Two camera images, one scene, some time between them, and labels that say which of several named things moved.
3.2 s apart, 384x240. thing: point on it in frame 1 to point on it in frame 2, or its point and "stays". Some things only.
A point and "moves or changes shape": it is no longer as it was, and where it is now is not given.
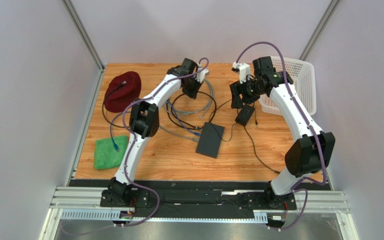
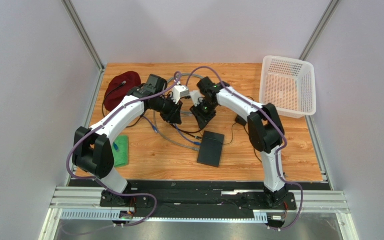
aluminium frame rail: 70,198 stays
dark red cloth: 122,89 stays
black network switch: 209,139 moves or changes shape
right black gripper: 237,91 to 202,114
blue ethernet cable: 191,132 moves or changes shape
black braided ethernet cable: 123,83 stays
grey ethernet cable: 193,139 to 191,148
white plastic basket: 302,74 stays
